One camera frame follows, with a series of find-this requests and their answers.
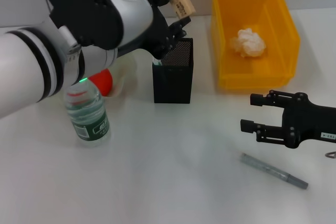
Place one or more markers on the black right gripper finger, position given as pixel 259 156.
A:
pixel 248 126
pixel 257 100

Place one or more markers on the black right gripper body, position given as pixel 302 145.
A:
pixel 307 119

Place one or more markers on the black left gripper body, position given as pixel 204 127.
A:
pixel 160 37

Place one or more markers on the small tan candy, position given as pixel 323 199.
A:
pixel 182 3

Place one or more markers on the mint green utility knife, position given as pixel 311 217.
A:
pixel 158 63

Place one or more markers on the grey marker pen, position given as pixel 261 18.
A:
pixel 275 171

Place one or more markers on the white paper ball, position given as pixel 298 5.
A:
pixel 249 43

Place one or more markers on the clear green-label water bottle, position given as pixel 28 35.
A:
pixel 89 119

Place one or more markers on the black mesh pen holder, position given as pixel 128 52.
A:
pixel 172 87

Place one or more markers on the clear wavy glass fruit plate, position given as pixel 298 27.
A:
pixel 123 74

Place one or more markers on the yellow plastic bin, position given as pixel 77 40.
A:
pixel 236 3

